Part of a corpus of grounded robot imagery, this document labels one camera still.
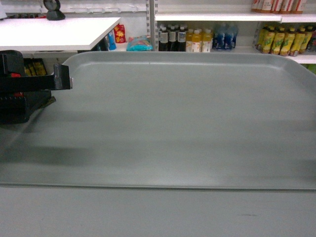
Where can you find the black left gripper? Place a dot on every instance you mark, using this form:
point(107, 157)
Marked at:
point(17, 107)

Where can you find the grey plastic tray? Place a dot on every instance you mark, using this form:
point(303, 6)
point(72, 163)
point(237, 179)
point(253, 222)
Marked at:
point(171, 120)

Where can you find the white checkout counter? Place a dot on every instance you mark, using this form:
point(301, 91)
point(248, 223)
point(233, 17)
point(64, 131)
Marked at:
point(41, 34)

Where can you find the black round barcode scanner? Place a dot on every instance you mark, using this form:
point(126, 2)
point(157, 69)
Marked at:
point(53, 10)

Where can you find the blue snack bag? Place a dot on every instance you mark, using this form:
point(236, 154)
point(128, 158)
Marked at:
point(111, 41)

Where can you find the red snack pouch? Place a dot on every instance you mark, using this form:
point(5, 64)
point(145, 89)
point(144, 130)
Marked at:
point(119, 32)

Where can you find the teal candy bag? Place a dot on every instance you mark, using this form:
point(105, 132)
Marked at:
point(141, 43)

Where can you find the white upper shelf board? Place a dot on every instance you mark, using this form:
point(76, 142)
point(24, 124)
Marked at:
point(243, 17)

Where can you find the white shelf board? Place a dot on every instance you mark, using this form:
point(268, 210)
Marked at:
point(243, 17)
point(298, 18)

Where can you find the white perforated shelf upright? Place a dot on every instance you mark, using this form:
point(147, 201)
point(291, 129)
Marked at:
point(151, 23)

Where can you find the orange juice bottles top shelf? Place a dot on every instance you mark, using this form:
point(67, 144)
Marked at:
point(278, 6)

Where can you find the white right shelf board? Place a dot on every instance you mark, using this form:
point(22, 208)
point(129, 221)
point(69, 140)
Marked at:
point(298, 18)

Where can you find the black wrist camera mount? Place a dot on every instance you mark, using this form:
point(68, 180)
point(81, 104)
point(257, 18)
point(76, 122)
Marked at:
point(14, 79)

